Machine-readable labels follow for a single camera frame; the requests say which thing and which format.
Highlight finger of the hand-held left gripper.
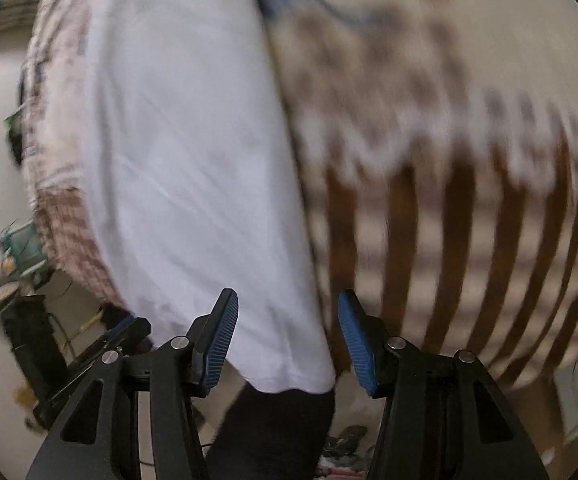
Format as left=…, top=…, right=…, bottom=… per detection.
left=65, top=316, right=152, bottom=387

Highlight white t-shirt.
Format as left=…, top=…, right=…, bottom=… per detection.
left=76, top=0, right=337, bottom=395

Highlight teal shelf cart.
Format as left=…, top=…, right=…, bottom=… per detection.
left=0, top=220, right=56, bottom=287

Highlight black sandal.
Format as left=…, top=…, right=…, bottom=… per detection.
left=325, top=425, right=370, bottom=457

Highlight floral checked blanket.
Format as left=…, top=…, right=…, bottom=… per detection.
left=21, top=0, right=578, bottom=392

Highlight person's dark trousers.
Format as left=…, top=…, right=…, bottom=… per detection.
left=204, top=377, right=337, bottom=480

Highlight grey bin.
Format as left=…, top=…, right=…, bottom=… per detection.
left=0, top=280, right=26, bottom=317

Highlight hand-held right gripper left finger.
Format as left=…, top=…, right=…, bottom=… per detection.
left=26, top=288, right=240, bottom=480

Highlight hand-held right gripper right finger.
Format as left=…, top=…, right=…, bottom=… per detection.
left=338, top=289, right=550, bottom=480

